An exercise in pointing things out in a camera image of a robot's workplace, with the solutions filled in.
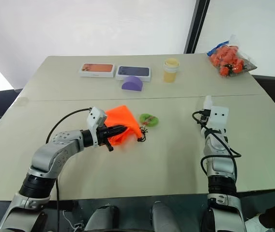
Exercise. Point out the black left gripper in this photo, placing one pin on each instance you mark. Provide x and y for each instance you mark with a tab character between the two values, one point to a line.
103	136

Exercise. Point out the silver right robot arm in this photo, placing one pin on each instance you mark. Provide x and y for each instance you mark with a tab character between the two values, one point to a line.
221	164

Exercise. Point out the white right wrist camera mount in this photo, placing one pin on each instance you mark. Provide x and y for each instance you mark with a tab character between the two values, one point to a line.
219	117

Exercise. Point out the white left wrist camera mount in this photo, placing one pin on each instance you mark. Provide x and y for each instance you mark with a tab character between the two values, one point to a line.
96	116

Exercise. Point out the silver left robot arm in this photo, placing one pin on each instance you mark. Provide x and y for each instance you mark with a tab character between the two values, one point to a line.
48	154

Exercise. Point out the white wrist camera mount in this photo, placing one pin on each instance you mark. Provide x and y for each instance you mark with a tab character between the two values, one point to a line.
96	116
219	117

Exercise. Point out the orange phone box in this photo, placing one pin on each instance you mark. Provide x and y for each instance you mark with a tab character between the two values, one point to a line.
97	68

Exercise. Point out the grey rounded shape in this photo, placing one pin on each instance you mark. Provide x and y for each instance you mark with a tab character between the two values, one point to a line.
164	217
101	218

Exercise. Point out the yellow plastic cup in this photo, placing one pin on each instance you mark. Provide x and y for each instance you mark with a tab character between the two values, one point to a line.
171	72

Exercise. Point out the dark window frame post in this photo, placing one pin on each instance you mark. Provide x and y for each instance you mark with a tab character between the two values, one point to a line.
195	24

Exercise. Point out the dark blue phone box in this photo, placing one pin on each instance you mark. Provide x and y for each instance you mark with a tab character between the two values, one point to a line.
133	71

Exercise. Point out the purple half-round block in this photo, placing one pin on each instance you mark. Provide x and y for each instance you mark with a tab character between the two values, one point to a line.
132	84

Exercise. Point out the bag of orange toys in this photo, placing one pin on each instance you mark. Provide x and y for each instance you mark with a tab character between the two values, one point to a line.
228	60

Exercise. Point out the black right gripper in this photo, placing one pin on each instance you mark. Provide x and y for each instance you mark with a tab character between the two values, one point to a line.
204	117

